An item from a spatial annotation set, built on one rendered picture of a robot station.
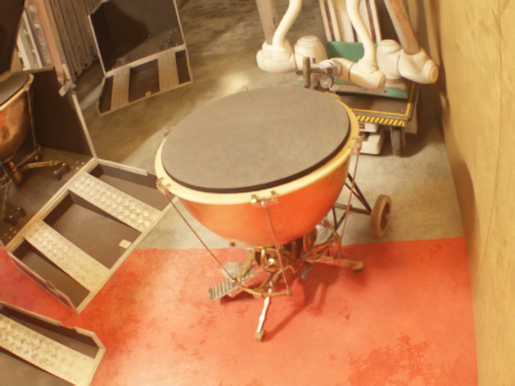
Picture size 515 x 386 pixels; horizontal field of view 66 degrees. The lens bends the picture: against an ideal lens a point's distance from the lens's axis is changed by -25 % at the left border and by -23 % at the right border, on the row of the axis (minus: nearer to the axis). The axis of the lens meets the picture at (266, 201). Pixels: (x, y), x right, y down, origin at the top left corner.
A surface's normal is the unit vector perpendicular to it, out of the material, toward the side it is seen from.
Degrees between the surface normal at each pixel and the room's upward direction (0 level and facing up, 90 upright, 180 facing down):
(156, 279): 0
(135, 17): 90
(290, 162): 0
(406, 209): 0
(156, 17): 90
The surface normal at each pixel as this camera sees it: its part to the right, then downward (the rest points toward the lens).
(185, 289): -0.18, -0.77
